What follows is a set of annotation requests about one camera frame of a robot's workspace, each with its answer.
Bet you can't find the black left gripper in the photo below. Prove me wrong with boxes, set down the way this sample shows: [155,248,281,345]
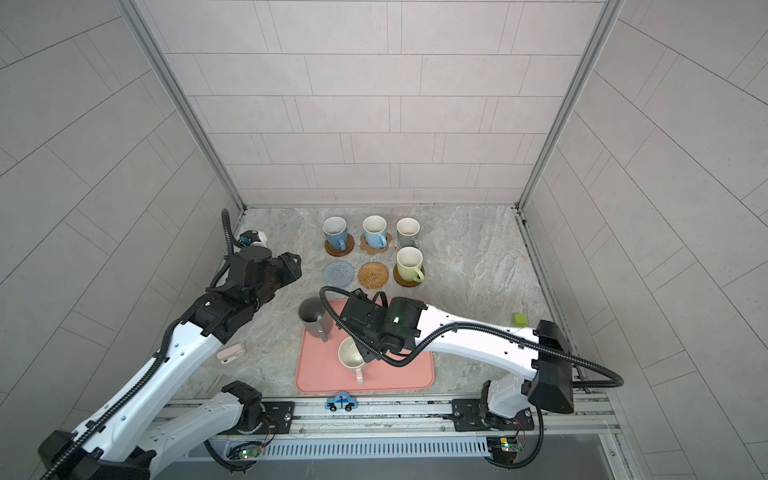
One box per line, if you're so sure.
[246,251,304,315]

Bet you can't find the pink handled white mug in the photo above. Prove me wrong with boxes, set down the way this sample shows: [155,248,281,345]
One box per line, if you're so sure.
[337,337,366,385]

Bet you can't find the tan rattan coaster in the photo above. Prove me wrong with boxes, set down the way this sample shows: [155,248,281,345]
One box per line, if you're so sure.
[357,262,389,290]

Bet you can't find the green handled white mug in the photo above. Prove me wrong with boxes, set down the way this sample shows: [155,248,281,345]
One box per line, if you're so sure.
[396,247,425,282]

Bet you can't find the light blue woven coaster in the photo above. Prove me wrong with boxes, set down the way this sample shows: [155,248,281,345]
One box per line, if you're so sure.
[322,261,356,289]

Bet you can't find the grey metal mug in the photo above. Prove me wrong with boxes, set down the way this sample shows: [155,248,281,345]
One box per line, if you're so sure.
[298,297,334,342]

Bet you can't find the cork paw print coaster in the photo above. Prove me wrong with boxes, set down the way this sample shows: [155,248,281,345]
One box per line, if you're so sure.
[359,233,394,256]

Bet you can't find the blue mug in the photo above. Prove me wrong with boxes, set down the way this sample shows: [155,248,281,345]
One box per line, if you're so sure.
[363,215,388,250]
[322,216,348,251]

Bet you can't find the grey handled white mug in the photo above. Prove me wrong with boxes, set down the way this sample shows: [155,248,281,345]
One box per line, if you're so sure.
[396,217,421,248]

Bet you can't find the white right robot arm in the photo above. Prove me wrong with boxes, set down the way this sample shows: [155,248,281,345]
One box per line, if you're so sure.
[326,291,574,419]

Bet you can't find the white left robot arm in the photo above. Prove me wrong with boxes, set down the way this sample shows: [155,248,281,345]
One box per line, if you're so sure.
[38,246,302,479]

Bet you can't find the small pink stapler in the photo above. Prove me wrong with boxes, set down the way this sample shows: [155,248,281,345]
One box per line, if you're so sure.
[216,343,246,364]

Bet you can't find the pink silicone tray mat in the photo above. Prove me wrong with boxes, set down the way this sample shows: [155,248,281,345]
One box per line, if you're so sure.
[295,324,435,394]

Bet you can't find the blue toy car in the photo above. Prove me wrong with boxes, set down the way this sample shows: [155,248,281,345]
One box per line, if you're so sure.
[325,392,358,412]

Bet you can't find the green small cube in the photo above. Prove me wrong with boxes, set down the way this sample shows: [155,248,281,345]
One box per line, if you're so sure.
[512,313,528,328]

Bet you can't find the right circuit board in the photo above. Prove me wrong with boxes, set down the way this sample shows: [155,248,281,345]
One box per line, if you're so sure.
[486,436,526,466]

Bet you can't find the circuit board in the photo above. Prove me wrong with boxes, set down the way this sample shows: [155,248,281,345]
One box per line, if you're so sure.
[227,441,268,461]
[486,436,526,466]

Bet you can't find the left circuit board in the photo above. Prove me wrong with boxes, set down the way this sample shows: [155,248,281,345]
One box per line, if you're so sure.
[227,441,268,461]

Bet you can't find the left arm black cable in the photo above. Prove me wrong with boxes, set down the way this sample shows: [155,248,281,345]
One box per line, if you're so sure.
[38,208,265,480]

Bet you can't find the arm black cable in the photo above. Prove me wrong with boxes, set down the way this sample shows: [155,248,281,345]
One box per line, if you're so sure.
[318,285,625,470]
[38,208,265,480]

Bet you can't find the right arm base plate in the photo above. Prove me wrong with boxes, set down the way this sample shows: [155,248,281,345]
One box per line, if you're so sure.
[445,398,535,432]

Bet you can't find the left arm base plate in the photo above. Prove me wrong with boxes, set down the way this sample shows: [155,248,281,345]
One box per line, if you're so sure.
[225,401,295,436]

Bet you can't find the aluminium rail frame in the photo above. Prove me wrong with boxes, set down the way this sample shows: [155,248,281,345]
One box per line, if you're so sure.
[113,383,637,480]

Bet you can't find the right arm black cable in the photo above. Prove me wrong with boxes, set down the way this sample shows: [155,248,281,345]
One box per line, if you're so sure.
[318,285,625,470]

